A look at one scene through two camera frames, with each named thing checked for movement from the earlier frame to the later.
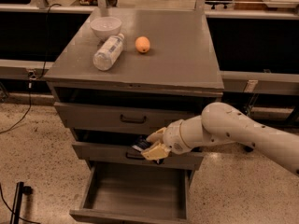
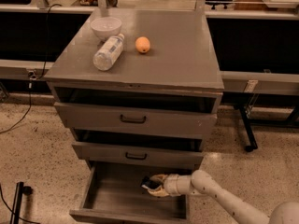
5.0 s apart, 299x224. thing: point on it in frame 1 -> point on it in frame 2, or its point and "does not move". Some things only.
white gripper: (173, 138) -> (170, 184)
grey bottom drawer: (135, 195) does not move
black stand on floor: (20, 190) does not move
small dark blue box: (142, 143) -> (149, 183)
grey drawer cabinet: (122, 75) does not move
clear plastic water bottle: (107, 56) does not move
